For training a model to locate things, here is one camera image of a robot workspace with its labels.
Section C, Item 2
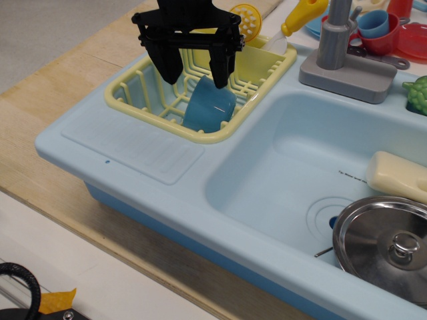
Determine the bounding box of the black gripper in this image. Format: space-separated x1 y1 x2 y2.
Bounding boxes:
131 1 245 89

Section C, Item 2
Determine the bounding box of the blue plastic cup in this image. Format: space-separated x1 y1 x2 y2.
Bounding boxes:
182 76 237 133

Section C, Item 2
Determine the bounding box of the light blue small cup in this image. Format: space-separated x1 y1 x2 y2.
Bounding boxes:
358 10 390 39

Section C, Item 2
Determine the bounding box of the yellow dish rack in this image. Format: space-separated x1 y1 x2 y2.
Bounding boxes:
104 37 297 143

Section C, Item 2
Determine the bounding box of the yellow round scrub brush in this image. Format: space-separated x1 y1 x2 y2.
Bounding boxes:
230 3 262 43

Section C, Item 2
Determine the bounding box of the blue plastic plate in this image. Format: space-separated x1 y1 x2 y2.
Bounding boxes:
305 16 322 38

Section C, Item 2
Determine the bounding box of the grey toy faucet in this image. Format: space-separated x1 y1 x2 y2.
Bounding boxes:
299 1 397 104

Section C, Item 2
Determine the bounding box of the light blue toy sink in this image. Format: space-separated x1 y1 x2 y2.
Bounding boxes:
35 47 426 319

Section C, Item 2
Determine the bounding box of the red toy pot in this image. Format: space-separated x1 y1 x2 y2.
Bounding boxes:
349 13 403 56

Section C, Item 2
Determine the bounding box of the grey toy utensil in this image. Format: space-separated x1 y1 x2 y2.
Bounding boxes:
347 46 410 70

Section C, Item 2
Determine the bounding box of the red plastic bottle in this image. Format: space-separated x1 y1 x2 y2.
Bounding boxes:
387 0 413 18

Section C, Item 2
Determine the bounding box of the red plastic plate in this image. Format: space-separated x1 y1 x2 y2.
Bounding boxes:
397 23 427 60

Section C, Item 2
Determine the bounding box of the cream plastic bottle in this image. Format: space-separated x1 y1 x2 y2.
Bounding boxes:
366 151 426 203

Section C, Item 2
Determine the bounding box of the green toy vegetable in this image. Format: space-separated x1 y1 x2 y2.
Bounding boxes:
402 76 426 115

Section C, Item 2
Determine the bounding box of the steel pot lid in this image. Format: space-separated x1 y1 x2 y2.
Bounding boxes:
332 196 426 307

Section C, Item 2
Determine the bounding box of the yellow tape piece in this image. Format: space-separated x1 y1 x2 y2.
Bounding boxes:
38 288 77 315

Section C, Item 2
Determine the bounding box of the black device base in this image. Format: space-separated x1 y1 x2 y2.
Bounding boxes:
1 308 89 320

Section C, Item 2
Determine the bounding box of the yellow handled white spatula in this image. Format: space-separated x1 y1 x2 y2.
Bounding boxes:
261 0 329 55

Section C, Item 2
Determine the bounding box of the black braided cable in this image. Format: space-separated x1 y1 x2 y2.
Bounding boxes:
0 262 42 320

